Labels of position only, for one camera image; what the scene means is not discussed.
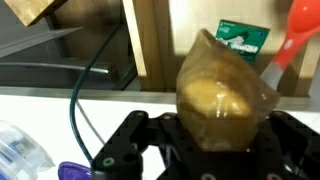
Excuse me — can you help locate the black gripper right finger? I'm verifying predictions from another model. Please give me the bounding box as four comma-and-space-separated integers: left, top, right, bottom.
256, 111, 320, 180

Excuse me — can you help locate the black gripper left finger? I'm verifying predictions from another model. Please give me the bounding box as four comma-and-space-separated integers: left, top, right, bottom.
91, 111, 148, 180

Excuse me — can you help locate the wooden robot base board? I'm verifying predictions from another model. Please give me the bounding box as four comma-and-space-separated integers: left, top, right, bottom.
4, 0, 68, 27

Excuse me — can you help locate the red plastic spoon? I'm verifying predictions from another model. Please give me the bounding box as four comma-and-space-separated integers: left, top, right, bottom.
260, 0, 320, 90

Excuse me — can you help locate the purple container lid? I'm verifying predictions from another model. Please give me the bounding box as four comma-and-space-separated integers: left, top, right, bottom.
58, 161, 92, 180

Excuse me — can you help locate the clear plastic food container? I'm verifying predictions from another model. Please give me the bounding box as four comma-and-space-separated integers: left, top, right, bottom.
0, 121, 55, 180

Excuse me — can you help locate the green card packet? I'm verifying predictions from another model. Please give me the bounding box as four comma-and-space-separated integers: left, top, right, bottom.
216, 19, 270, 64

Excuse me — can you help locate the black power cable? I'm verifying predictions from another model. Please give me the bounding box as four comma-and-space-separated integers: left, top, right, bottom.
68, 23, 124, 168

